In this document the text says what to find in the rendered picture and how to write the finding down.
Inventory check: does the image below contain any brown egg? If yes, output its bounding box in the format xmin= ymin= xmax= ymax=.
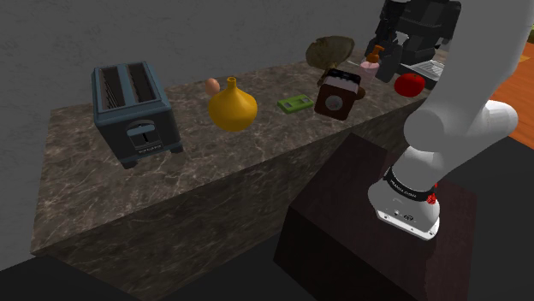
xmin=204 ymin=77 xmax=221 ymax=96

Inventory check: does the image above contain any brown box with round dial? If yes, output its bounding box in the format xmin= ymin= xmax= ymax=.
xmin=313 ymin=68 xmax=363 ymax=122

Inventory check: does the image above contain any blue two-slot toaster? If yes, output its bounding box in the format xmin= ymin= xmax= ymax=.
xmin=91 ymin=61 xmax=185 ymax=170

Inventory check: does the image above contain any red apple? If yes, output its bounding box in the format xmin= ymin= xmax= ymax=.
xmin=394 ymin=73 xmax=426 ymax=98

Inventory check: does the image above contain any dark brown robot stand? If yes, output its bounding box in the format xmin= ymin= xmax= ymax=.
xmin=273 ymin=132 xmax=478 ymax=301

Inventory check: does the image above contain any pink bottle with orange pump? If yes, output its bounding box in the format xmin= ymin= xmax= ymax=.
xmin=359 ymin=44 xmax=386 ymax=86

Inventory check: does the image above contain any black coffee machine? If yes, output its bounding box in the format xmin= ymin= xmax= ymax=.
xmin=394 ymin=0 xmax=462 ymax=91

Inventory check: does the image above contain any yellow round vase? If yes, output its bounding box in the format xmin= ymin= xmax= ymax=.
xmin=207 ymin=76 xmax=258 ymax=133

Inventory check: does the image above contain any green flat box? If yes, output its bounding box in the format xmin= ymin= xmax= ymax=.
xmin=276 ymin=94 xmax=315 ymax=115

